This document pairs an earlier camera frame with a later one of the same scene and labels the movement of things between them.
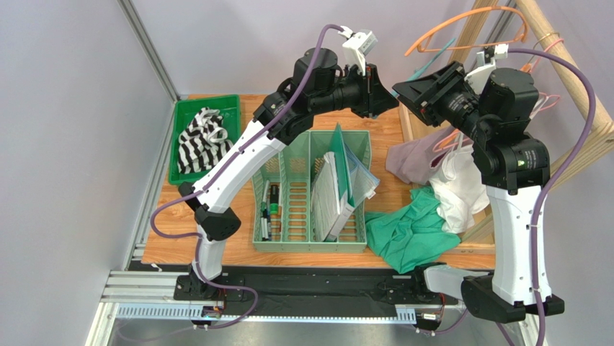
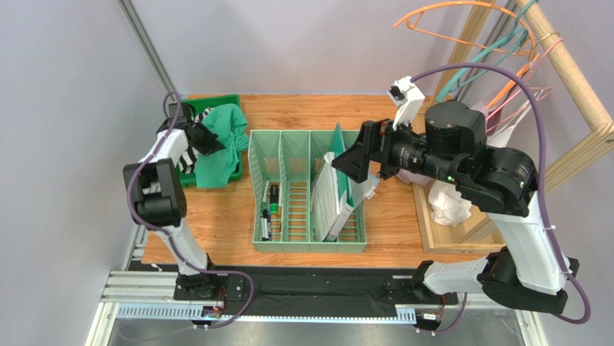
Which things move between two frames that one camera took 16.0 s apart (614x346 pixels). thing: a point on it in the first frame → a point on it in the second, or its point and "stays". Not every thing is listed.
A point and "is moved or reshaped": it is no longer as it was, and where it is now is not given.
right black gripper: [432, 99] → [380, 149]
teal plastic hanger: [424, 65] → [486, 53]
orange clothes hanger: [421, 50] is moved or reshaped
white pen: [264, 223] stays
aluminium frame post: [149, 47] stays
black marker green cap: [274, 199] stays
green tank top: [412, 235] → [213, 169]
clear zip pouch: [362, 181] stays
